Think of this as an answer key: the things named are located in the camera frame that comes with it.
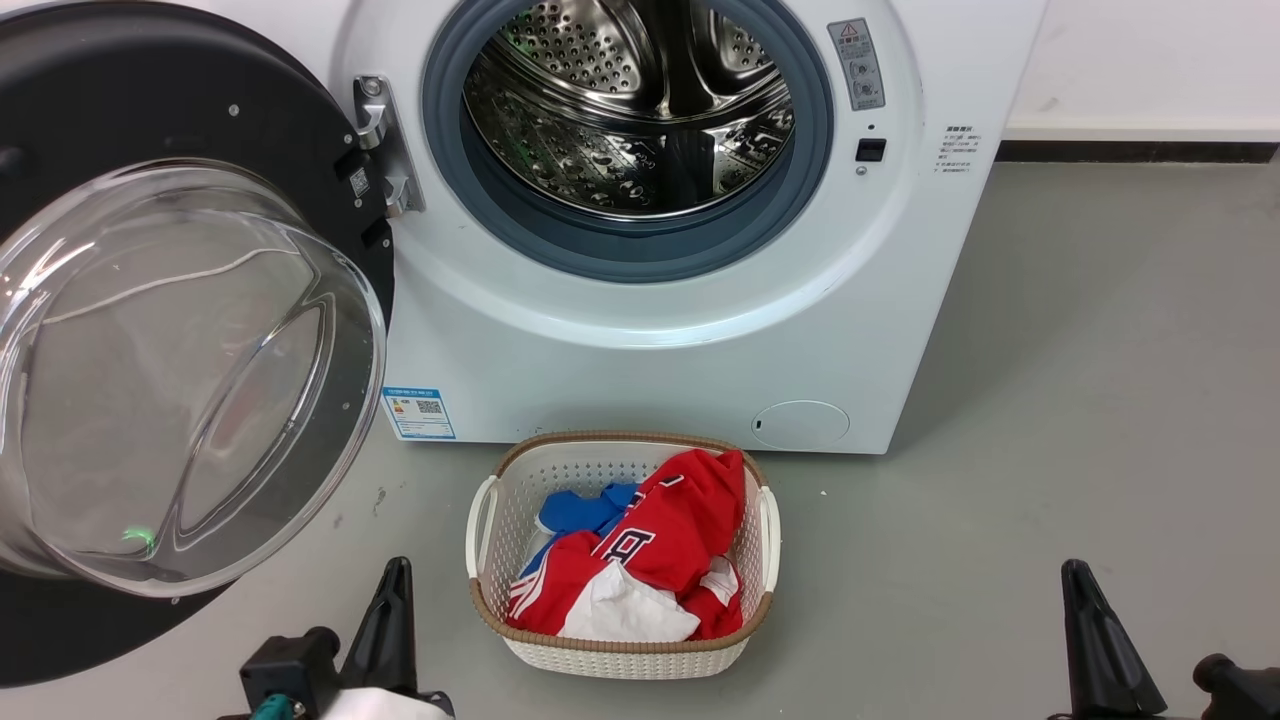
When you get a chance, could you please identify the white front-load washing machine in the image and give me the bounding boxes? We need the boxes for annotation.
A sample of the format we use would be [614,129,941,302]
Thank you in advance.
[330,0,1049,456]

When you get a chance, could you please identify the grey warning sticker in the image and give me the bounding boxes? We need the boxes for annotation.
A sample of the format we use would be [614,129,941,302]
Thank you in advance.
[827,17,887,112]

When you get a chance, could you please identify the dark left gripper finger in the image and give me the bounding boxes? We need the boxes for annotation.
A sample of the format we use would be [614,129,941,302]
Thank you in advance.
[385,557,419,691]
[340,557,403,691]

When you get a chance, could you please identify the blue garment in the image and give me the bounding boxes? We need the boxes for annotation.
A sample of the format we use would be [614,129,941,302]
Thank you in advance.
[520,482,641,579]

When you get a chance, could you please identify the metal door hinge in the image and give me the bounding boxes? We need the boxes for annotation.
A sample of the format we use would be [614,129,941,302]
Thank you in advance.
[351,74,427,219]

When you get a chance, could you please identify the blue energy label sticker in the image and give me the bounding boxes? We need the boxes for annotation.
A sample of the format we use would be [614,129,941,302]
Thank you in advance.
[382,387,457,441]

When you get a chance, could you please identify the white garment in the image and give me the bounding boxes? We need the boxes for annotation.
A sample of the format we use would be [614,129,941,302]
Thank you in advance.
[558,562,701,643]

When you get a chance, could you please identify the long white floor cable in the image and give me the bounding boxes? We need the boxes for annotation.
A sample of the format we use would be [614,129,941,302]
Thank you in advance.
[35,247,303,326]

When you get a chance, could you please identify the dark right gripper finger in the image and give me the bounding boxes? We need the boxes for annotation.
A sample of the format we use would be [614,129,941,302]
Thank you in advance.
[1060,560,1113,717]
[1073,560,1169,717]

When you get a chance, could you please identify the round white filter cover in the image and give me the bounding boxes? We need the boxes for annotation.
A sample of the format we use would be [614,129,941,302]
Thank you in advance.
[751,400,851,451]

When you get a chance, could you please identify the red sports jersey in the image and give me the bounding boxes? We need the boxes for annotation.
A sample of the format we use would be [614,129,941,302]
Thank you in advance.
[506,448,747,641]

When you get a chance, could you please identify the black round glass washer door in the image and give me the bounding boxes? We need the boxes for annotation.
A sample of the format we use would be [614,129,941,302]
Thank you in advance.
[0,0,397,691]

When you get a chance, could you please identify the white plastic laundry basket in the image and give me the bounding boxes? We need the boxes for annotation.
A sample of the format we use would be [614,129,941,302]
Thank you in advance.
[466,431,782,681]

